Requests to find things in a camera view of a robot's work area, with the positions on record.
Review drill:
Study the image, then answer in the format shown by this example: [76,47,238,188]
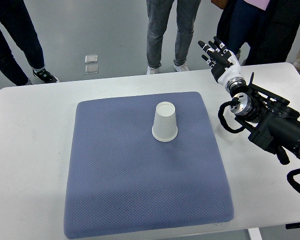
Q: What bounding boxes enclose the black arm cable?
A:
[217,98,246,134]

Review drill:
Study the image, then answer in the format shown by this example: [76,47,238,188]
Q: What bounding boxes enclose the floor socket plate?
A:
[85,64,99,75]
[85,54,98,64]

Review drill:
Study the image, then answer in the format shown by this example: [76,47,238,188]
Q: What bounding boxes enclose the person in grey jeans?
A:
[145,0,201,75]

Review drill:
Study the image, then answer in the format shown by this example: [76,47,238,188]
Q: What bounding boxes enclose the person in black coat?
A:
[216,0,300,66]

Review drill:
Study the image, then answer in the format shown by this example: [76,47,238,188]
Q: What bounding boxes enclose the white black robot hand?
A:
[198,36,240,85]

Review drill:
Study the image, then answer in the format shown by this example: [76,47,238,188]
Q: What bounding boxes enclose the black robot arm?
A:
[218,77,300,165]

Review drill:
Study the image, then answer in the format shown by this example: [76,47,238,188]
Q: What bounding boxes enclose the white paper cup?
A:
[152,101,178,142]
[217,108,241,141]

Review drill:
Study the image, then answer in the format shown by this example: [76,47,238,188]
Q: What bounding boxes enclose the person in dark trousers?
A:
[0,0,60,86]

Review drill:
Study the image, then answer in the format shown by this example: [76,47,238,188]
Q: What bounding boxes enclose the black table control panel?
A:
[285,222,300,230]

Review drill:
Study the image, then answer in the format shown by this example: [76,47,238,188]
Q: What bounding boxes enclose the lower floor socket plate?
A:
[85,64,99,75]

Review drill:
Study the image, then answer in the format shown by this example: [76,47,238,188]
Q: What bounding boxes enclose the white paper cup on mat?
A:
[152,101,178,142]

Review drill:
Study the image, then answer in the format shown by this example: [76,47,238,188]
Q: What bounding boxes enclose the upper floor socket plate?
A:
[85,54,98,64]

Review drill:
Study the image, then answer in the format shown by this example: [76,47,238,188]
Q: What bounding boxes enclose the white table leg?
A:
[247,227,262,240]

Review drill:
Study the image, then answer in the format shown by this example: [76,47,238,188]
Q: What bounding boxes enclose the blue quilted cushion mat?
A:
[63,92,234,239]

